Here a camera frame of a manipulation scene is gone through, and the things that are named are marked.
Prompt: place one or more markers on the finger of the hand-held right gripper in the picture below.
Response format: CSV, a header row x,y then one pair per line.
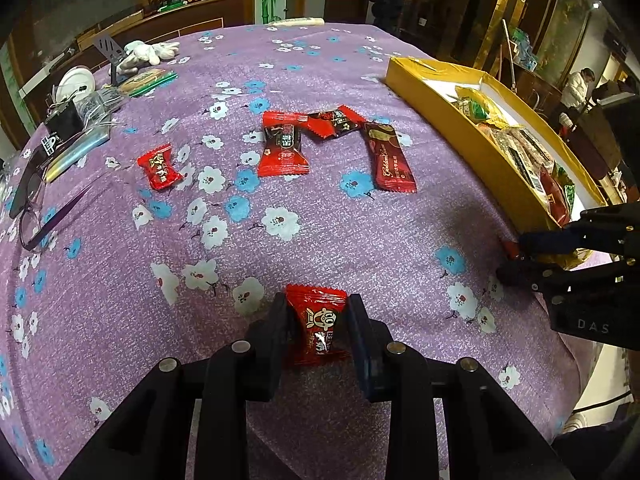
x,y
545,242
522,275

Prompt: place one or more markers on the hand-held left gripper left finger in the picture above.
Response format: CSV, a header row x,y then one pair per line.
x,y
277,345

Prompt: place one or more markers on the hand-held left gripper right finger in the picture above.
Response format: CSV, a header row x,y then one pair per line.
x,y
364,360

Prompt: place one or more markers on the orange cracker packet red label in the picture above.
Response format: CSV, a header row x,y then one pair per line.
x,y
550,200

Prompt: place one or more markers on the small red candy packet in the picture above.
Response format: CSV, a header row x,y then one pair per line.
x,y
317,325
160,167

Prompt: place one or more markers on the small green snack packet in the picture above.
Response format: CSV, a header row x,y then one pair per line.
x,y
568,190

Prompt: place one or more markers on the tan cracker packet black label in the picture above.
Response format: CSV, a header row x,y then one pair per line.
x,y
517,147

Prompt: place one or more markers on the yellow cardboard box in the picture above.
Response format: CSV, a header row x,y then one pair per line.
x,y
450,125

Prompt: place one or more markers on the dark red wafer packet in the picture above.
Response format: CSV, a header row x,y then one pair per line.
x,y
390,160

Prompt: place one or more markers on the large red snack packet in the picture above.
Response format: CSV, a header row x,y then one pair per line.
x,y
282,155

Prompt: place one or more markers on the dark red snack packet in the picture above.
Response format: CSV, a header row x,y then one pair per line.
x,y
332,122

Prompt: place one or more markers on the purple floral tablecloth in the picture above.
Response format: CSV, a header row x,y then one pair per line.
x,y
350,240

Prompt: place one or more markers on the broom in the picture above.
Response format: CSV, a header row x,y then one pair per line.
x,y
507,55

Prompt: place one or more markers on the blue bottle packs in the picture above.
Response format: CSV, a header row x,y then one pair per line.
x,y
525,50

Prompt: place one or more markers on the eyeglasses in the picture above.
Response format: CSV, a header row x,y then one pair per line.
x,y
30,220

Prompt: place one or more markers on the iridescent foil packet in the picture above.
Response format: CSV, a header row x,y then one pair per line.
x,y
75,152

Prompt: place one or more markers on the round cracker packet green edge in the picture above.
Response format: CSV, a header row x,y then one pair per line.
x,y
145,80

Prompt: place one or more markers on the black phone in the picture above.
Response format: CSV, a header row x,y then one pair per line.
x,y
27,180

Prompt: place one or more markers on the clear plastic bag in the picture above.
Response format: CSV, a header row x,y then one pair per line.
x,y
100,102

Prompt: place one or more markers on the black box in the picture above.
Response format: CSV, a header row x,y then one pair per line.
x,y
64,120

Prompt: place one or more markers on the white glove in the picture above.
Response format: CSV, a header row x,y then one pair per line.
x,y
135,59
162,50

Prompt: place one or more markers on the white flat bar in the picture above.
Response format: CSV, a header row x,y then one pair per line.
x,y
295,22

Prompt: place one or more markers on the grey perforated phone stand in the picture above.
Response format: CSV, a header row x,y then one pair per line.
x,y
107,47

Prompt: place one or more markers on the wooden counter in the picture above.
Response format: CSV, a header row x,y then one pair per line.
x,y
175,15

